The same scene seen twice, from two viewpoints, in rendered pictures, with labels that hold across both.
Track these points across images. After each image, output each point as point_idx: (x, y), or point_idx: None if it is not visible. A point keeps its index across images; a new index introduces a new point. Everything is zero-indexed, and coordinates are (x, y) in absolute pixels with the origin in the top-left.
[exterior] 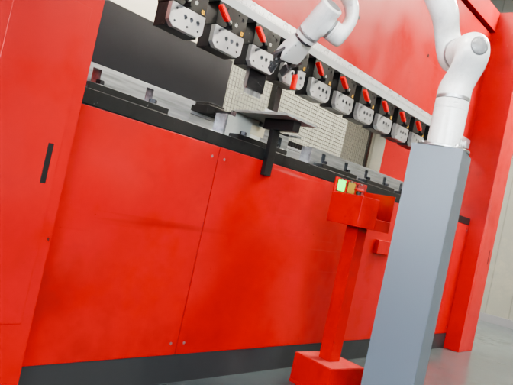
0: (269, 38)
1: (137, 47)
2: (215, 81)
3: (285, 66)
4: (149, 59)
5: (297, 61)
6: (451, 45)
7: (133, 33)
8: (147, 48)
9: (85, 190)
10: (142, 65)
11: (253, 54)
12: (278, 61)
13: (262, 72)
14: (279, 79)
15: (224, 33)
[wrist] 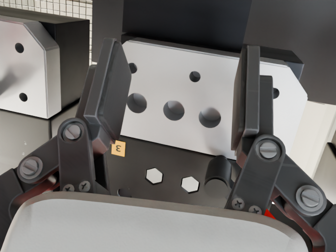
0: (170, 198)
1: (323, 43)
2: (122, 15)
3: (116, 129)
4: (293, 25)
5: (53, 251)
6: None
7: (332, 67)
8: (297, 47)
9: None
10: (311, 11)
11: (279, 124)
12: (276, 179)
13: (166, 41)
14: (42, 29)
15: None
